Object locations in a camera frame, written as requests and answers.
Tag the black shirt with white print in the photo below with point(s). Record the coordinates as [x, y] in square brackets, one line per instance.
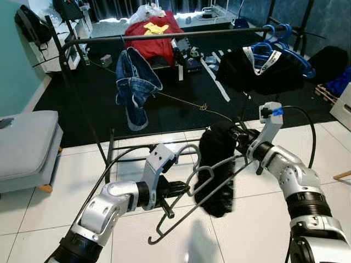
[216, 164]

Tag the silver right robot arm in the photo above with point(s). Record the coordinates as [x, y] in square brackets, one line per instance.
[296, 181]

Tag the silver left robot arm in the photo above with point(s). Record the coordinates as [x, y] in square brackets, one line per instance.
[104, 211]

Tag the long white flat slat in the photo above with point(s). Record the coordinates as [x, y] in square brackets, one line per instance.
[216, 82]

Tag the wooden pallet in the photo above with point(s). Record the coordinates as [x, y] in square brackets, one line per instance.
[324, 94]

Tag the light wooden leg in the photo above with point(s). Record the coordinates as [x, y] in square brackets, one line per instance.
[341, 175]

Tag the white drawer cabinet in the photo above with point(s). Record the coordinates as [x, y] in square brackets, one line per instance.
[343, 109]

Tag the black electronic box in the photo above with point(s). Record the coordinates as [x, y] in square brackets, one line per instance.
[189, 55]

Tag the blue fabric bundle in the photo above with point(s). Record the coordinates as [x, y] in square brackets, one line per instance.
[340, 82]

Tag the black soft bag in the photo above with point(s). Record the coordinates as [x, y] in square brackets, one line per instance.
[326, 63]

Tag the blue denim shorts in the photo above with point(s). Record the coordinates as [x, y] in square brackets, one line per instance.
[137, 82]

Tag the black metal clothes rack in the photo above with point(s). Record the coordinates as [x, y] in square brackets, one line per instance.
[192, 34]

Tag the red cloth with yellow print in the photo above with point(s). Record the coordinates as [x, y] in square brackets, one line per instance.
[153, 46]

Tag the small grey box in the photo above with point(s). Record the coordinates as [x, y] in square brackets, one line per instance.
[106, 59]

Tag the grey upholstered ottoman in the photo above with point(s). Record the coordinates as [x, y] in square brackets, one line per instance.
[27, 145]

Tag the dark curtain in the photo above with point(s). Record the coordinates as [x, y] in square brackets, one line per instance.
[159, 6]

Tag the crumpled white plastic bag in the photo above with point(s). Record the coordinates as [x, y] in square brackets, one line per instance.
[145, 13]

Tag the white shelf unit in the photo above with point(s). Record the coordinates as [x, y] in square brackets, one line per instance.
[60, 52]

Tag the black fabric bag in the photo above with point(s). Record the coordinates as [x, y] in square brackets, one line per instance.
[67, 8]

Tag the black backpack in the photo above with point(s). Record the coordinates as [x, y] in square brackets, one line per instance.
[33, 27]

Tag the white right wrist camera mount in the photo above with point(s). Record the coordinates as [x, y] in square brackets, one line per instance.
[270, 126]

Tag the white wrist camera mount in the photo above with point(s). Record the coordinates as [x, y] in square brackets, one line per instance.
[158, 164]
[270, 126]

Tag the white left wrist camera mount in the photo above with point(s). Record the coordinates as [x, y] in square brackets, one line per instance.
[158, 164]

